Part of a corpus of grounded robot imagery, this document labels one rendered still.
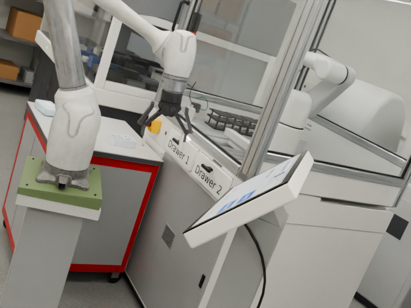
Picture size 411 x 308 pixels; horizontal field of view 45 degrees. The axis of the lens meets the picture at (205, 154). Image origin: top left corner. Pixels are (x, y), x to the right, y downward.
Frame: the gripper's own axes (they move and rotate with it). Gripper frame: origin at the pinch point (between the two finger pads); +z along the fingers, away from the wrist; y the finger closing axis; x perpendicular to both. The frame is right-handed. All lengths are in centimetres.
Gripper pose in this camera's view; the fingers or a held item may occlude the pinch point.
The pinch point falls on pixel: (161, 145)
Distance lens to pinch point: 181.1
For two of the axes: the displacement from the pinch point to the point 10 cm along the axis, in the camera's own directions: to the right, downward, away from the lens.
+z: -2.2, 9.4, 2.7
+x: 1.8, 3.1, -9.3
